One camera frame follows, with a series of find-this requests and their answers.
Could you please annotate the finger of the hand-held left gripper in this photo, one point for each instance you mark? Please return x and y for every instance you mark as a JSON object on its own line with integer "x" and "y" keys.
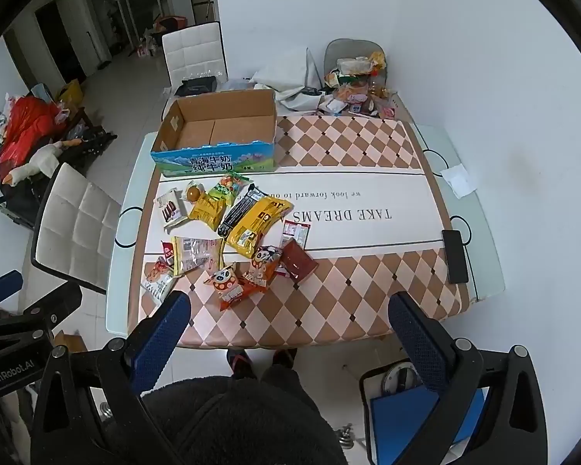
{"x": 53, "y": 305}
{"x": 2, "y": 286}

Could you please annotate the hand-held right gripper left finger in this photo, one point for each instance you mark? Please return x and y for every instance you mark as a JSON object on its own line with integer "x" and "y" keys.
{"x": 160, "y": 336}

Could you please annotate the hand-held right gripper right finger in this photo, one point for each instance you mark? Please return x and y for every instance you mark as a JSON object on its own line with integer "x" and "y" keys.
{"x": 416, "y": 344}

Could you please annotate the red white snack packet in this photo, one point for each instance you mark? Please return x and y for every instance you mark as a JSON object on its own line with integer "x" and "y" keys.
{"x": 157, "y": 278}

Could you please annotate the orange panda snack packet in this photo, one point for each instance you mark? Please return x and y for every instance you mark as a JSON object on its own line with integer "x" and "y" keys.
{"x": 264, "y": 266}
{"x": 230, "y": 288}

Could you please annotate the beige clear snack packet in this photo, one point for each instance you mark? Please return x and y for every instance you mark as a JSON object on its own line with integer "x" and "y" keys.
{"x": 193, "y": 252}

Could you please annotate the white wafer packet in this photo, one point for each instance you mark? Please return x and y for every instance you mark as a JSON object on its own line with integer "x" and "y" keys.
{"x": 169, "y": 209}

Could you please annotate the small yellow snack packet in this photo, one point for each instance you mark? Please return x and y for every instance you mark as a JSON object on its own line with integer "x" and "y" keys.
{"x": 207, "y": 210}

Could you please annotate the large yellow snack packet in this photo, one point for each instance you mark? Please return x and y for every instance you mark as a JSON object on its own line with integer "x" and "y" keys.
{"x": 254, "y": 227}

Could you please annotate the black snack packet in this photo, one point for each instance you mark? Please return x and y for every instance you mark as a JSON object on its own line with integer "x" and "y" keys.
{"x": 239, "y": 210}

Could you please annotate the printed cardboard box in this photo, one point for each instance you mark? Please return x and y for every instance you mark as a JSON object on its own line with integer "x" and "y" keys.
{"x": 213, "y": 162}

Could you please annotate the blue board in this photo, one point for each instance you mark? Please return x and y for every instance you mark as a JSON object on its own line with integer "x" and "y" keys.
{"x": 402, "y": 421}

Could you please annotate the white padded chair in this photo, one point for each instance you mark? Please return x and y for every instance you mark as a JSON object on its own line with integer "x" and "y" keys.
{"x": 193, "y": 51}
{"x": 77, "y": 227}

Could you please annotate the red black slipper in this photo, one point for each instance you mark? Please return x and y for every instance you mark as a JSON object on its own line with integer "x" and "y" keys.
{"x": 283, "y": 356}
{"x": 239, "y": 363}

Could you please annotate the black phone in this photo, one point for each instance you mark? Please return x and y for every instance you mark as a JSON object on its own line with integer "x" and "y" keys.
{"x": 455, "y": 256}

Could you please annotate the metal dumbbell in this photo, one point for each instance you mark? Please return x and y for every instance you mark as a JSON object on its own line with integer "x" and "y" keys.
{"x": 346, "y": 433}

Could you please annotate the person's black fleece clothing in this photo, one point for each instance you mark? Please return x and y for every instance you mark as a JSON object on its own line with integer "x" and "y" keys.
{"x": 242, "y": 421}

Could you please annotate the white goose plush toy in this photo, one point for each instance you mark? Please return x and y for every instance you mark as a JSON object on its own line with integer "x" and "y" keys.
{"x": 34, "y": 164}

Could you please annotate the dark red snack packet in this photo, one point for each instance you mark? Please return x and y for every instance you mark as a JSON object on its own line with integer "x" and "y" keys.
{"x": 298, "y": 259}

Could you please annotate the brown egg packet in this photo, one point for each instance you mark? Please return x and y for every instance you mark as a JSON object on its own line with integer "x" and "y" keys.
{"x": 192, "y": 193}

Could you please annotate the red white sachet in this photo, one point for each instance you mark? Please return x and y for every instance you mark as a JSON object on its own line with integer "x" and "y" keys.
{"x": 295, "y": 231}

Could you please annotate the green snack packet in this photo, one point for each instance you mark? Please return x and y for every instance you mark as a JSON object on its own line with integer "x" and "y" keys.
{"x": 227, "y": 185}

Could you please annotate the red plastic bag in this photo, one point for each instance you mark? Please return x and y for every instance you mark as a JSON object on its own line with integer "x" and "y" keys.
{"x": 24, "y": 121}

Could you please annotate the white paper on table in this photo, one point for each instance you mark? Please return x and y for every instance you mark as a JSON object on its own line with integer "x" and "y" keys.
{"x": 457, "y": 180}

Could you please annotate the yellow bag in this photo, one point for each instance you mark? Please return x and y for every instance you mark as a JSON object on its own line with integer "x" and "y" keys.
{"x": 71, "y": 93}

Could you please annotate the black pouch in plastic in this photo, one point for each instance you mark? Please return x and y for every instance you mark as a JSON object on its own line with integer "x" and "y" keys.
{"x": 196, "y": 86}

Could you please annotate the pile of snack packets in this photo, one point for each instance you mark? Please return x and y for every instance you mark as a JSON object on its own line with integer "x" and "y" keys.
{"x": 353, "y": 92}

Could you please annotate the white plastic bags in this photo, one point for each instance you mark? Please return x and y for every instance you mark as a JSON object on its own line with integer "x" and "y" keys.
{"x": 283, "y": 80}

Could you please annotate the orange bag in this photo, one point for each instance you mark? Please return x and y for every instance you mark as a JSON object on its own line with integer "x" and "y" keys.
{"x": 169, "y": 23}

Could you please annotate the black metal frame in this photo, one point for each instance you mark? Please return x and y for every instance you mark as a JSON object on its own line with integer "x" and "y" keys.
{"x": 84, "y": 145}

